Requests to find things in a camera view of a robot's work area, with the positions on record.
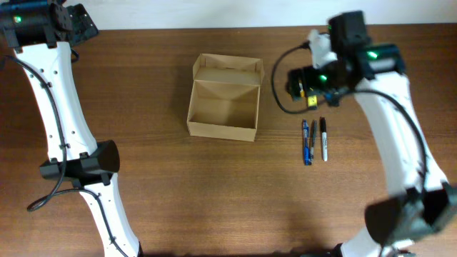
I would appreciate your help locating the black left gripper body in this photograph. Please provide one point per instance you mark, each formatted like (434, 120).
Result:
(85, 26)

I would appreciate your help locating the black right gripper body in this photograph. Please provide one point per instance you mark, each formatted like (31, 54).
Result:
(315, 81)

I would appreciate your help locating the yellow highlighter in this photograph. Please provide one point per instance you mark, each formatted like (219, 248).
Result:
(312, 102)

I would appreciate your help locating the brown cardboard box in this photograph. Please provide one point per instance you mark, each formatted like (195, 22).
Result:
(225, 97)

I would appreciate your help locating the blue capped whiteboard marker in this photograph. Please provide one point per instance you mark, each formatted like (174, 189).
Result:
(332, 99)

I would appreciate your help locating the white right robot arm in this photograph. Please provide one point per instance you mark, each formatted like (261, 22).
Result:
(421, 202)

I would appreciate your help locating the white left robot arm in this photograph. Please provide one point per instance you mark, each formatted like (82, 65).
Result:
(42, 35)

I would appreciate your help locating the black sharpie marker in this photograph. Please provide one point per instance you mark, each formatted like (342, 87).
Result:
(324, 142)

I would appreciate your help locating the blue ballpoint pen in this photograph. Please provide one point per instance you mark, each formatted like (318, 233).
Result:
(305, 143)

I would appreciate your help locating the dark grey ballpoint pen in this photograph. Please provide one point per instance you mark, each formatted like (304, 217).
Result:
(312, 141)

